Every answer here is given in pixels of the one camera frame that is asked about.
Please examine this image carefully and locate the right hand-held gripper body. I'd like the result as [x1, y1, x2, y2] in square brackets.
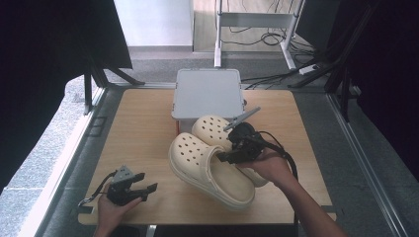
[223, 106, 266, 165]

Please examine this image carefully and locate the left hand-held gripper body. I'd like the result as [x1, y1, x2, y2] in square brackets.
[107, 165, 148, 207]

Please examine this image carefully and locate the cream clog shoe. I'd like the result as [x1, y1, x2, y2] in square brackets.
[167, 131, 257, 212]
[191, 115, 270, 189]

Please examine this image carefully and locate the grey two-tier shoe rack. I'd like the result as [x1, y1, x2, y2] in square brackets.
[171, 68, 247, 136]

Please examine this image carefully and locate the person's left hand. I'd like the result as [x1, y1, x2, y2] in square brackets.
[94, 189, 143, 237]

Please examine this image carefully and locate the person's right hand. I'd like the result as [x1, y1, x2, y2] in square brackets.
[235, 147, 299, 193]

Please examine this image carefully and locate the white power strip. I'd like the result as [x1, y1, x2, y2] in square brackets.
[298, 64, 320, 75]

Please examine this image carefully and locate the black metal stand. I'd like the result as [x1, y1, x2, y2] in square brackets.
[82, 62, 146, 117]
[290, 0, 383, 122]

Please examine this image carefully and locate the black curtain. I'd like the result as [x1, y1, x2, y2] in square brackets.
[325, 0, 419, 182]
[0, 0, 133, 196]

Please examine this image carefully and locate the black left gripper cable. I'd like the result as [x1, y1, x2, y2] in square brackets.
[78, 170, 118, 207]

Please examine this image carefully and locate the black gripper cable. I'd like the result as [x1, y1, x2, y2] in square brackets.
[256, 130, 300, 237]
[78, 170, 118, 207]

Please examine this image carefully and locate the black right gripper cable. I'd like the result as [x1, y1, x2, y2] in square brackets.
[256, 130, 300, 237]

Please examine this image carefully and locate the bundle of black floor cables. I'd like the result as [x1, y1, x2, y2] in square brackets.
[220, 0, 330, 91]

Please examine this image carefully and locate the white metal stand frame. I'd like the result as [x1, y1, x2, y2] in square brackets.
[212, 0, 305, 71]

